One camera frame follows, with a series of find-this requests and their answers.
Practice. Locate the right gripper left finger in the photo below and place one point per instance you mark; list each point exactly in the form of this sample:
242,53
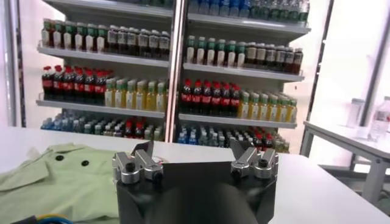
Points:
143,161

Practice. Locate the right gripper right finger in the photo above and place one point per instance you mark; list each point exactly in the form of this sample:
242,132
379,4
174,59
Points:
246,158

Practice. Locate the light green polo shirt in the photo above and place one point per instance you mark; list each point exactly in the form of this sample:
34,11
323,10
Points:
61,188

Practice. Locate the small dark bottle white cap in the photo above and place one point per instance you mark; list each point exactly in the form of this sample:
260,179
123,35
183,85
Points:
87,127
229,136
98,128
108,129
220,139
248,138
238,137
119,130

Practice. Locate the small red-cap cola bottle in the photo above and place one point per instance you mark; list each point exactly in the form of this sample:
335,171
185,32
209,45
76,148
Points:
258,140
268,140
139,131
129,130

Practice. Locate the small green tinted bottle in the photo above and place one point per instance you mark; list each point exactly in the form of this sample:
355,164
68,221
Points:
77,125
201,137
67,124
211,138

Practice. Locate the blue water bottle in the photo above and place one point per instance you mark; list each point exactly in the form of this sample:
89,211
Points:
182,136
56,123
192,137
46,123

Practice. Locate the green-cap white-label tea bottle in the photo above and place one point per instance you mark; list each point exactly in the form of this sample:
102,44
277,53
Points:
90,42
80,40
211,55
201,54
67,39
191,53
240,58
231,57
221,56
101,43
46,38
57,39

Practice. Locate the dark bottle beige label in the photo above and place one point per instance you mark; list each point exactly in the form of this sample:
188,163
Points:
298,62
289,61
270,58
280,59
260,57
251,56

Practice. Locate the dark bottle black-white label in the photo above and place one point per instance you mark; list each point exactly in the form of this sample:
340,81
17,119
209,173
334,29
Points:
143,44
112,41
164,46
153,45
122,42
133,43

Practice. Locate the black slanted metal pole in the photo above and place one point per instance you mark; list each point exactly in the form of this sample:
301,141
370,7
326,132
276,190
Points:
20,76
320,61

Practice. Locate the clear water bottle red label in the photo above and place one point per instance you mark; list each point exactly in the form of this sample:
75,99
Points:
381,121

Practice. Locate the white metal frame table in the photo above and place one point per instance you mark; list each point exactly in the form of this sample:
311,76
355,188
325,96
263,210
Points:
341,137

